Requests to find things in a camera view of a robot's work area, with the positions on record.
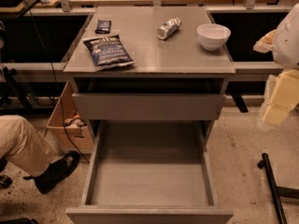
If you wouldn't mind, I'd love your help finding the black shoe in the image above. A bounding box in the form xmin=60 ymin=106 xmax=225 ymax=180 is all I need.
xmin=0 ymin=175 xmax=12 ymax=189
xmin=24 ymin=151 xmax=80 ymax=194

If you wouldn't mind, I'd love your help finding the small dark snack packet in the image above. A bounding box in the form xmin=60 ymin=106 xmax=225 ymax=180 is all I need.
xmin=95 ymin=20 xmax=111 ymax=34

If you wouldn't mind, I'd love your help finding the white bowl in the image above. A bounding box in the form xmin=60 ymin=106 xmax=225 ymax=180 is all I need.
xmin=197 ymin=23 xmax=231 ymax=50

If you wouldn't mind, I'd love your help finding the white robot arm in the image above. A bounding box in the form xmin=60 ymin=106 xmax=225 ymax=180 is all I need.
xmin=253 ymin=4 xmax=299 ymax=131

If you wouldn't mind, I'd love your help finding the open middle drawer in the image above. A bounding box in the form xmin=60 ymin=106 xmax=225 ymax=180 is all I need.
xmin=66 ymin=121 xmax=234 ymax=224

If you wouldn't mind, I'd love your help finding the blue chip bag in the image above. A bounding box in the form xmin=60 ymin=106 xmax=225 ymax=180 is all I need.
xmin=83 ymin=35 xmax=135 ymax=71

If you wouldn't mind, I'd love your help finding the person's leg in khaki trousers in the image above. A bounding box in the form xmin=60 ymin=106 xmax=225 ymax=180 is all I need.
xmin=0 ymin=115 xmax=57 ymax=177

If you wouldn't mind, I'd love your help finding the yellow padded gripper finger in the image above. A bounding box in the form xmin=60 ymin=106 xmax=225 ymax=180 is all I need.
xmin=258 ymin=69 xmax=299 ymax=131

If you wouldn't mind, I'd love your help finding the cardboard box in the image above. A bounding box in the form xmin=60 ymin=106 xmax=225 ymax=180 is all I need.
xmin=47 ymin=81 xmax=93 ymax=154

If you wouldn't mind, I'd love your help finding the grey drawer cabinet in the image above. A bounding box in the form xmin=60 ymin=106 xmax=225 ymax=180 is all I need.
xmin=64 ymin=7 xmax=235 ymax=141

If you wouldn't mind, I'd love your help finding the silver soda can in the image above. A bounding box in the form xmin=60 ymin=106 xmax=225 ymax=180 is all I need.
xmin=157 ymin=17 xmax=181 ymax=40

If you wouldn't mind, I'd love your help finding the closed upper drawer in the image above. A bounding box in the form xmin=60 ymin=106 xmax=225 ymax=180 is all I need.
xmin=72 ymin=93 xmax=225 ymax=120

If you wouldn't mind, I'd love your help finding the black metal stand leg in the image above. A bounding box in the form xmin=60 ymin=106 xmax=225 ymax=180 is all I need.
xmin=257 ymin=153 xmax=299 ymax=224

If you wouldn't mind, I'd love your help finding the black cable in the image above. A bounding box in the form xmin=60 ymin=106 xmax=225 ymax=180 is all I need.
xmin=12 ymin=0 xmax=91 ymax=164

